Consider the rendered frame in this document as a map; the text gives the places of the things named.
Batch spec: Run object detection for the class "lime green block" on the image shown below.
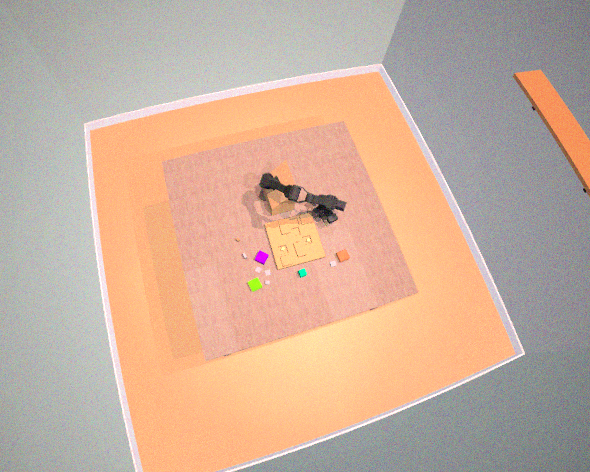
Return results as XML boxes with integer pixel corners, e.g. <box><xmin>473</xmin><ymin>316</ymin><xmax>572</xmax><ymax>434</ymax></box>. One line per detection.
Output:
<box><xmin>248</xmin><ymin>278</ymin><xmax>262</xmax><ymax>292</ymax></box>

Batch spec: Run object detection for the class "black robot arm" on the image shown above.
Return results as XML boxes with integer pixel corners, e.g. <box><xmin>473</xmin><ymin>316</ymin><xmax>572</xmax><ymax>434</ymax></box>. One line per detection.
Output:
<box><xmin>259</xmin><ymin>172</ymin><xmax>347</xmax><ymax>218</ymax></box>

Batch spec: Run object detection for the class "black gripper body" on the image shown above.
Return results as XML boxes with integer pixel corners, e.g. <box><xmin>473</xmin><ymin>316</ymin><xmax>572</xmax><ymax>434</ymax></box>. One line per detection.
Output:
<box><xmin>324</xmin><ymin>208</ymin><xmax>338</xmax><ymax>224</ymax></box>

